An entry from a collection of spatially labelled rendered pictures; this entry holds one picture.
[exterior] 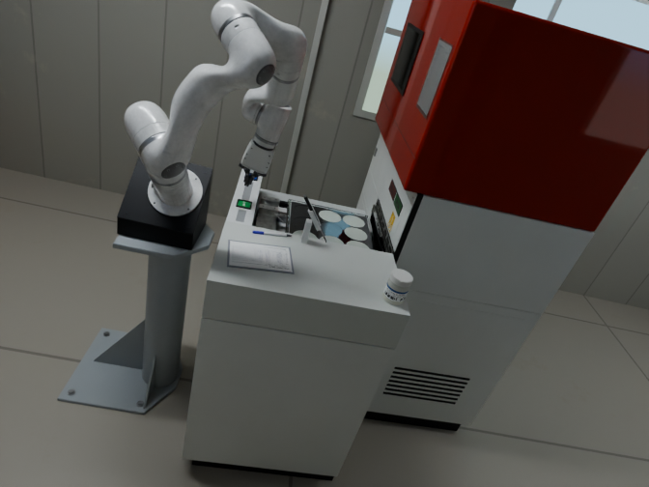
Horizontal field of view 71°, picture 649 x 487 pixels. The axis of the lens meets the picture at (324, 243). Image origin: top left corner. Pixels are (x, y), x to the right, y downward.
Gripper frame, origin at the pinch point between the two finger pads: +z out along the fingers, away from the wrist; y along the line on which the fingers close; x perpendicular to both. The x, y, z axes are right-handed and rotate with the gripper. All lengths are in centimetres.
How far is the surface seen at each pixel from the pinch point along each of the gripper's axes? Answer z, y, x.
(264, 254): 7.3, -11.8, 32.6
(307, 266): 4.7, -26.1, 34.2
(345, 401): 42, -58, 51
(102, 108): 66, 97, -158
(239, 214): 10.8, -1.2, 7.3
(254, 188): 9.7, -4.7, -15.2
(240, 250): 8.8, -4.4, 32.8
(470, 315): 11, -103, 17
